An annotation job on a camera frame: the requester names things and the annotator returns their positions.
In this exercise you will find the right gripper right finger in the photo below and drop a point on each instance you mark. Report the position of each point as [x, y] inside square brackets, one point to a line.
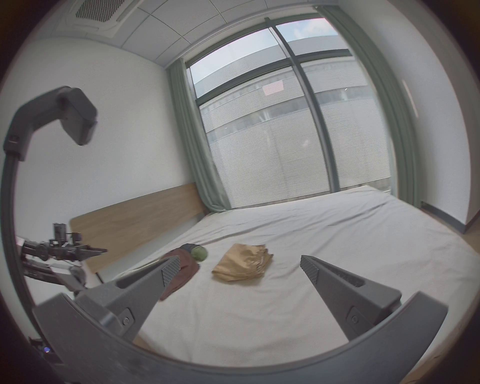
[348, 296]

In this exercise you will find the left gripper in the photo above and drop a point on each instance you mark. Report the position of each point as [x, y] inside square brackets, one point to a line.
[62, 252]

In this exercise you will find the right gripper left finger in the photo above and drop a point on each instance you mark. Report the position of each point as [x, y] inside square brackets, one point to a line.
[135, 296]

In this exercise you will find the beige shorts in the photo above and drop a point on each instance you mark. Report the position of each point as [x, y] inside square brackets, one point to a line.
[243, 264]

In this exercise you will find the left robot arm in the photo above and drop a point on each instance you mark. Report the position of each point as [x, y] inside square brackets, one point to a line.
[41, 272]

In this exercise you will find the bed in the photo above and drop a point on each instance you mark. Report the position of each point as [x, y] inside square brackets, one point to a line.
[318, 270]

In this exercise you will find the brown garment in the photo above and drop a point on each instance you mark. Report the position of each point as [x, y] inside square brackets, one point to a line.
[183, 273]

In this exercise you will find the dark grey garment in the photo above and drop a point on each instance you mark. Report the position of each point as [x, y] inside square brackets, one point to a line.
[188, 246]

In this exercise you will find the green garment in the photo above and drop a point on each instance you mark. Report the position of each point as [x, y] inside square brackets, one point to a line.
[200, 253]

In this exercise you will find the blue-green curtain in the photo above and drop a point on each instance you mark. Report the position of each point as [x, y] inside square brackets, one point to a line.
[195, 150]
[386, 112]

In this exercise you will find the window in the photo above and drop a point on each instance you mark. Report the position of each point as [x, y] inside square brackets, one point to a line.
[281, 150]

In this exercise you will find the ceiling air conditioner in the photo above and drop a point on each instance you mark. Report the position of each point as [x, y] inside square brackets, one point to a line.
[99, 13]

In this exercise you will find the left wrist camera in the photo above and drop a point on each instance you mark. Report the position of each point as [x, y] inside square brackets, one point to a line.
[60, 230]

